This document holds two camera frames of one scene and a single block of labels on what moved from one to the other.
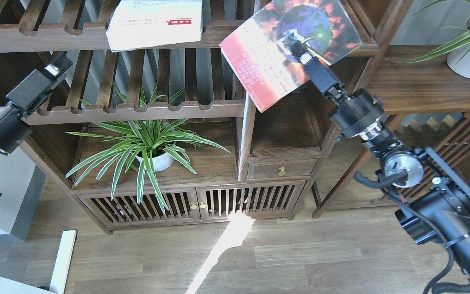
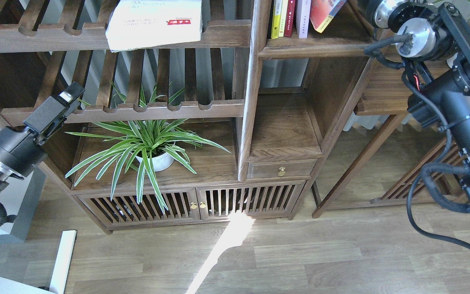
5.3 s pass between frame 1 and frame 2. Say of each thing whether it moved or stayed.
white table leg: stayed
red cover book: moved
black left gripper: moved
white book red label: stayed
